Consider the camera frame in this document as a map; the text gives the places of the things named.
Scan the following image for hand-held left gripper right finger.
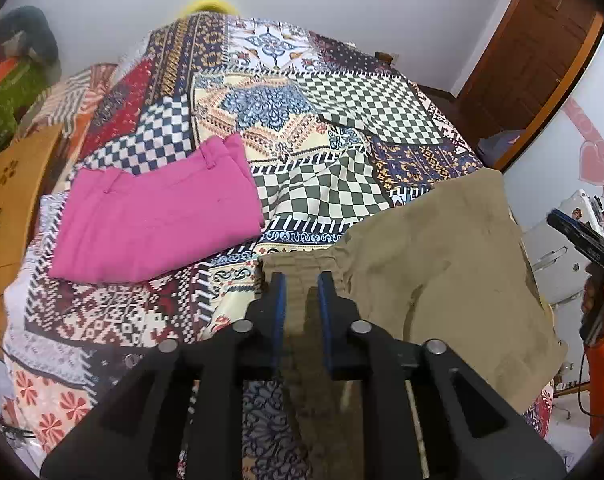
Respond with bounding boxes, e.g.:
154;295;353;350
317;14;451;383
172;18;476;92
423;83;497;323
317;270;568;480

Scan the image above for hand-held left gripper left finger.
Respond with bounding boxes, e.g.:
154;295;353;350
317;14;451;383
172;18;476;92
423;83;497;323
40;271;287;480

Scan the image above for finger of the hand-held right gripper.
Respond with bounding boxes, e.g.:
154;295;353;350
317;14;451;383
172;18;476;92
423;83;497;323
546;210;604;286

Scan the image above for khaki pants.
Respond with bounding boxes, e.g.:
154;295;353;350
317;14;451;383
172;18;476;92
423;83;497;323
258;166;569;480

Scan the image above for pink pants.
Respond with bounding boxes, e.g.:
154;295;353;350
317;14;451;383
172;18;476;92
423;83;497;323
48;133;267;283

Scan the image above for person's right hand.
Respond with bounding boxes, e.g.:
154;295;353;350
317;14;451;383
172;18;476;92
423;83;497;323
582;275;604;317

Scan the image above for white case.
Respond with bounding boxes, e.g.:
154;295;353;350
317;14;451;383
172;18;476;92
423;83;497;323
522;190;604;306

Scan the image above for pink heart sticker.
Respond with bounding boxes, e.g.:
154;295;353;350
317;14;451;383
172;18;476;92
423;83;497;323
577;140;604;186

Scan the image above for blue cloth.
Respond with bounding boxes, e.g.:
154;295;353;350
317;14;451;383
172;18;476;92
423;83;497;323
477;130;525;166

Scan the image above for white wardrobe sliding door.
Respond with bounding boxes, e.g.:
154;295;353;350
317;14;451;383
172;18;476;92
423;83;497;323
502;25;604;241

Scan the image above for patterned patchwork blanket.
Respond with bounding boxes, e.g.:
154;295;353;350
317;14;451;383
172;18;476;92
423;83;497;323
2;12;555;480

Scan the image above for brown wooden door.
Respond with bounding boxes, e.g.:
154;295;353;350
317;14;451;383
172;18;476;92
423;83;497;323
454;0;604;136

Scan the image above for striped cloth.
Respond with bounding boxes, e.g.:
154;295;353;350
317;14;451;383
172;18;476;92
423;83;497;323
19;62;120;136

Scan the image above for yellow curved headboard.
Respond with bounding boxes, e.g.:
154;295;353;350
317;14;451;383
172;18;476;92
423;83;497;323
179;0;237;18

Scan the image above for grey plush toy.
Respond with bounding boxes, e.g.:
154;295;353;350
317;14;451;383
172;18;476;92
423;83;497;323
0;6;62;81

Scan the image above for black cable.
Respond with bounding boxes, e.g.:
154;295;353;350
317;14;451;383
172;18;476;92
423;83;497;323
557;345;604;418

